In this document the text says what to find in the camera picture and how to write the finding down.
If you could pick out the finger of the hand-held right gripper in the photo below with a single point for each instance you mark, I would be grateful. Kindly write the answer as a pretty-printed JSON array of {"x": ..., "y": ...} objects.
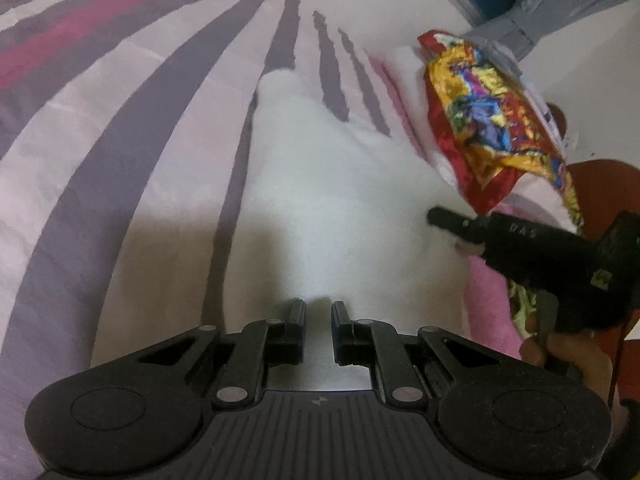
[{"x": 452, "y": 222}]

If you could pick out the green patterned cloth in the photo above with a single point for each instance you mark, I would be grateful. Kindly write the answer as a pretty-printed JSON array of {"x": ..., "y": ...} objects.
[{"x": 522, "y": 310}]

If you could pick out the colourful foil snack packet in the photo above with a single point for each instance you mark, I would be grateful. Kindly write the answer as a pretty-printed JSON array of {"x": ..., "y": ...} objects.
[{"x": 480, "y": 110}]

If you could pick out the person's right hand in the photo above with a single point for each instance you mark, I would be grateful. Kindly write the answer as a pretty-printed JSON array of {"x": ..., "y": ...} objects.
[{"x": 575, "y": 360}]

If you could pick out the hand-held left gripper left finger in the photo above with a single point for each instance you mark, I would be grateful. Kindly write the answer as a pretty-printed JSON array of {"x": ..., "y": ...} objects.
[{"x": 299, "y": 330}]

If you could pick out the striped bed sheet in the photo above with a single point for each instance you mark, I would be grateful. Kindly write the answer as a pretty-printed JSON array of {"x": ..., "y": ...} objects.
[{"x": 125, "y": 125}]

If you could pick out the grey curtain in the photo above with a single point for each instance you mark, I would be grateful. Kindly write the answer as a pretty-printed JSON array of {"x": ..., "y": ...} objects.
[{"x": 550, "y": 0}]

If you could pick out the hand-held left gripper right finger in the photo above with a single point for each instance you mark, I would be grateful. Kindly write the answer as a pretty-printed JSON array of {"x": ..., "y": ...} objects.
[{"x": 338, "y": 330}]

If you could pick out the red-brown chair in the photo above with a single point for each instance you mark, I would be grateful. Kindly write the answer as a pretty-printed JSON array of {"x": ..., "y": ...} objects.
[{"x": 605, "y": 195}]

